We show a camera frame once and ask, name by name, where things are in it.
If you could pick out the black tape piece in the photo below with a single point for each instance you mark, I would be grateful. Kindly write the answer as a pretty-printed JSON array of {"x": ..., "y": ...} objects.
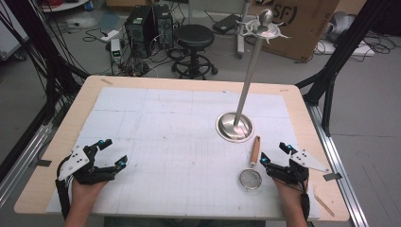
[
  {"x": 43, "y": 163},
  {"x": 332, "y": 176}
]

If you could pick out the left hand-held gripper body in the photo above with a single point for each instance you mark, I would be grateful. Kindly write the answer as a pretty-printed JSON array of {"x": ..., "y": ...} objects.
[{"x": 84, "y": 174}]

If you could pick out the person's right hand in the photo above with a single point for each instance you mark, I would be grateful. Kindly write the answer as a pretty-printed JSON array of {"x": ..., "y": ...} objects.
[{"x": 288, "y": 190}]

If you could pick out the large cardboard box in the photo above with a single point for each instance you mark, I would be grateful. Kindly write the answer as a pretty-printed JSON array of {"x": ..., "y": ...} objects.
[{"x": 309, "y": 28}]

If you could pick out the black metal frame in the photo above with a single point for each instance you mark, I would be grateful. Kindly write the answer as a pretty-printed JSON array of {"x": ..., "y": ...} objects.
[
  {"x": 34, "y": 47},
  {"x": 343, "y": 50}
]

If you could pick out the metal stand with hooks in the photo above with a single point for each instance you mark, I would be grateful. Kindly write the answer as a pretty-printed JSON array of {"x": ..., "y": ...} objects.
[{"x": 235, "y": 126}]

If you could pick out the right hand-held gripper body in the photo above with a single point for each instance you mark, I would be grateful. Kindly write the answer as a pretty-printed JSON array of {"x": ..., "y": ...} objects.
[{"x": 291, "y": 172}]

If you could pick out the white power strip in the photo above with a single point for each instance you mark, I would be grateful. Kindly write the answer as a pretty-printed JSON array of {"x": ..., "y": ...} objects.
[{"x": 110, "y": 35}]

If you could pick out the black flat device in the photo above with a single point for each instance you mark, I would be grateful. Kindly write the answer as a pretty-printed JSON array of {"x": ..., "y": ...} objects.
[{"x": 226, "y": 23}]

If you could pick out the white metal post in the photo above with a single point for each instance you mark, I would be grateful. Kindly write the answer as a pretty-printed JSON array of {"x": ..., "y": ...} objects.
[{"x": 243, "y": 28}]

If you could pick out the black round stool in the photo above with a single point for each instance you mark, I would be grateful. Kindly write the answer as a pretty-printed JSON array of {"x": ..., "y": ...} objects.
[{"x": 195, "y": 38}]

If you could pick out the aluminium rail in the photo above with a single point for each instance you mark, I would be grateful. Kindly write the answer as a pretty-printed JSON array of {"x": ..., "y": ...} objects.
[
  {"x": 22, "y": 164},
  {"x": 339, "y": 164}
]

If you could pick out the grey rounded device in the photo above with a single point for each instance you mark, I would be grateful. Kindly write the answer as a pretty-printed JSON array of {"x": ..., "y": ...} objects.
[{"x": 340, "y": 26}]

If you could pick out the person's left hand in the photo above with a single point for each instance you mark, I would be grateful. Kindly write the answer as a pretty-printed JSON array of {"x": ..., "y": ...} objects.
[{"x": 85, "y": 192}]

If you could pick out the white grid mat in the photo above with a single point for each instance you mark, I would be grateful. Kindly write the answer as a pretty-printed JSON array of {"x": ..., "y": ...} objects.
[{"x": 176, "y": 151}]

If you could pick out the black computer tower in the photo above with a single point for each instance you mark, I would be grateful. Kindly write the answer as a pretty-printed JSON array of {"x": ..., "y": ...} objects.
[
  {"x": 164, "y": 26},
  {"x": 140, "y": 30}
]

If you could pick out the white box with green display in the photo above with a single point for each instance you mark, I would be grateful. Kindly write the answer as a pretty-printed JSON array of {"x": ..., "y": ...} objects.
[{"x": 115, "y": 50}]

